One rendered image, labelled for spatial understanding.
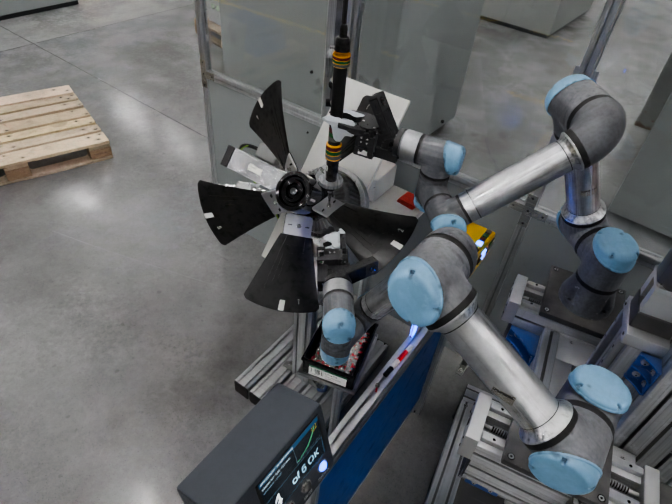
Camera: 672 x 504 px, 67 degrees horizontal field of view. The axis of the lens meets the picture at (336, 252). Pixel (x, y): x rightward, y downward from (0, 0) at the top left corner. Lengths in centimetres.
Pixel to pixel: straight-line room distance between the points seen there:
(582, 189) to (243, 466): 107
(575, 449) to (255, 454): 56
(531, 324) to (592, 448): 67
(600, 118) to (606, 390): 56
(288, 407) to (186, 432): 146
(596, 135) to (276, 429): 88
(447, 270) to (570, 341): 79
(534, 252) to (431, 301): 127
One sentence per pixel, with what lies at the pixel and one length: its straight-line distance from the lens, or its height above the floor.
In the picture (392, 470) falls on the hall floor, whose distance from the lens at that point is 235.
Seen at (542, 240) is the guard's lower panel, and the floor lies 88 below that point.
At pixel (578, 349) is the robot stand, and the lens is 167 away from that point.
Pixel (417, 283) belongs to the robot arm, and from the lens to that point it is 91.
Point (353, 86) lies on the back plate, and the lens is 184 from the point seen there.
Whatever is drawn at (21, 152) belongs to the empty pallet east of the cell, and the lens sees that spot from 405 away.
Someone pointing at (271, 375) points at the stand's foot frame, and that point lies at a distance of 245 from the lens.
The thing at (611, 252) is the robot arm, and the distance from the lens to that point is 151.
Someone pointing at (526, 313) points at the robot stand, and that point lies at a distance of 166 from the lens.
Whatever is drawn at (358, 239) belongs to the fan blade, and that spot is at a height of 118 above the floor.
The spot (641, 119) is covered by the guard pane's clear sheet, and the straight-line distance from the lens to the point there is 185.
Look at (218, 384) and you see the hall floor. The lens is 253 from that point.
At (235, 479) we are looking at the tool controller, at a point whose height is 125.
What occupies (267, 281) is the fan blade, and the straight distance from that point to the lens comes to 153.
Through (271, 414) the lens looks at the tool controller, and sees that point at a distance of 99.
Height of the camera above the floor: 210
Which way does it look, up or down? 42 degrees down
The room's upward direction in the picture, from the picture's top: 6 degrees clockwise
